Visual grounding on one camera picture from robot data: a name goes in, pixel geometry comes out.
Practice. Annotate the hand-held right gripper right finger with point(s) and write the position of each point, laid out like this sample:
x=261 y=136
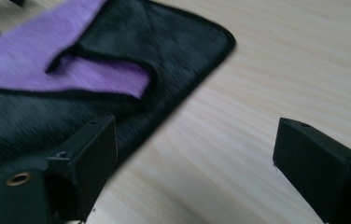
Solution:
x=316 y=168

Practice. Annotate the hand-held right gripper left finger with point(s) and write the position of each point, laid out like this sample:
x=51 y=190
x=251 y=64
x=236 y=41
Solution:
x=80 y=174

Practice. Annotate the black and purple cloth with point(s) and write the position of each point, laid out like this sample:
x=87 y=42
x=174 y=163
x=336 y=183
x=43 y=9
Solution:
x=133 y=53

